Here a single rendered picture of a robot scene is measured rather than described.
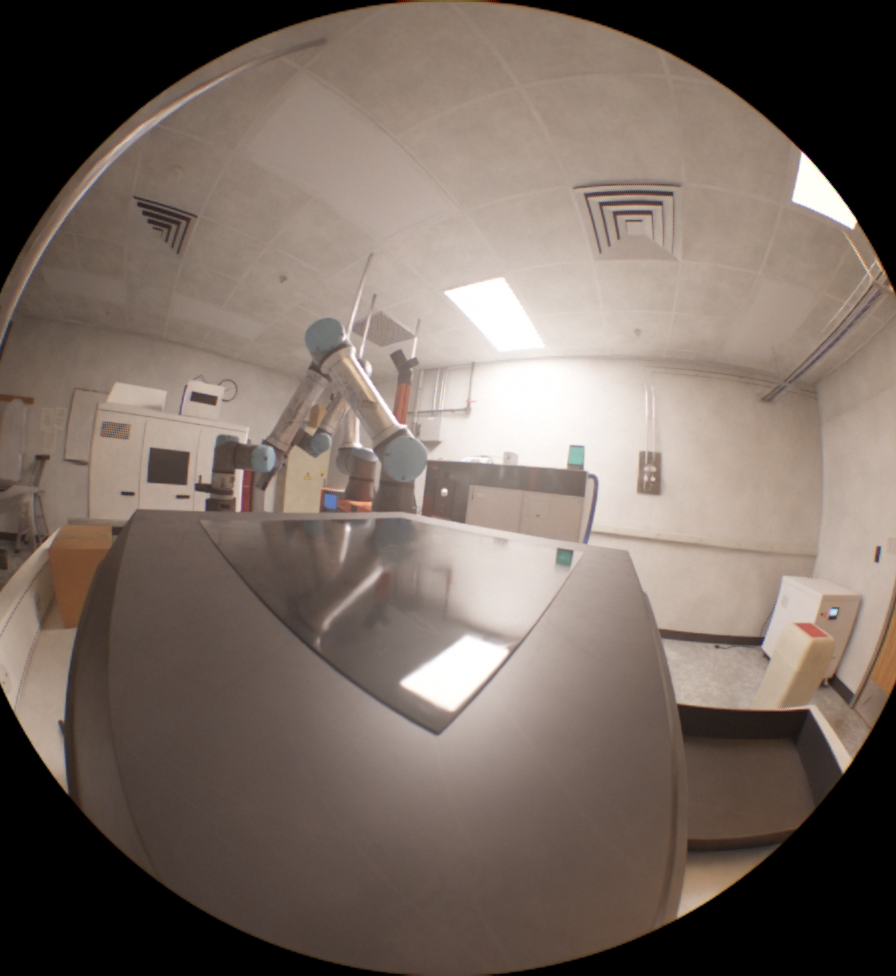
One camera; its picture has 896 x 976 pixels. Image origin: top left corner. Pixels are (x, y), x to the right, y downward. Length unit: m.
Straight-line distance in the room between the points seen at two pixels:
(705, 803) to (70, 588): 1.04
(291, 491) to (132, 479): 3.47
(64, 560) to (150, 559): 0.57
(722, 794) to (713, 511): 2.80
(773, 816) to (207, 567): 0.63
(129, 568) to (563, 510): 1.81
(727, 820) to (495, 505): 1.90
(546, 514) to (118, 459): 2.33
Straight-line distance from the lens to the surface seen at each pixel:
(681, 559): 3.07
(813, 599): 2.91
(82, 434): 4.74
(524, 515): 1.87
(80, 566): 0.73
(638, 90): 1.64
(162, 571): 0.15
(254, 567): 0.15
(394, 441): 0.73
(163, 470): 1.56
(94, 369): 4.85
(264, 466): 0.83
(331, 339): 0.83
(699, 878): 0.45
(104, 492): 1.60
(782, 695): 2.16
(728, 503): 3.19
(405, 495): 0.89
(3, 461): 5.18
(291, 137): 1.85
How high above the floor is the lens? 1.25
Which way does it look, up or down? level
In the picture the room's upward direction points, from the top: 6 degrees clockwise
